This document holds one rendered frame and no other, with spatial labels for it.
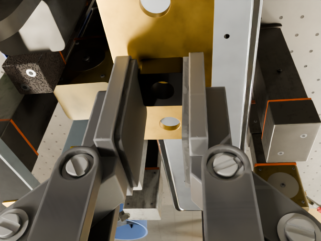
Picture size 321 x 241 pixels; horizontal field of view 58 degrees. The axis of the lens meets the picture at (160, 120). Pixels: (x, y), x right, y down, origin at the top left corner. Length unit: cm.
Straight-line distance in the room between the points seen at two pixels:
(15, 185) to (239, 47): 41
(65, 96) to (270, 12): 54
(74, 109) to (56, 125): 69
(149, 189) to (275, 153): 34
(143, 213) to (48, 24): 55
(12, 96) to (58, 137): 65
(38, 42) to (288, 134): 44
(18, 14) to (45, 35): 11
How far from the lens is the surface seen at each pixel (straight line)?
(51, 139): 123
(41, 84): 41
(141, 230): 256
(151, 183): 79
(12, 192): 56
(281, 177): 80
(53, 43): 39
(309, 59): 91
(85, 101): 44
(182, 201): 85
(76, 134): 83
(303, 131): 58
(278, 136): 58
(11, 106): 55
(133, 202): 78
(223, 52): 47
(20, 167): 49
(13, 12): 28
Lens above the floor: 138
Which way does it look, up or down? 42 degrees down
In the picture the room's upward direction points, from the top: 175 degrees counter-clockwise
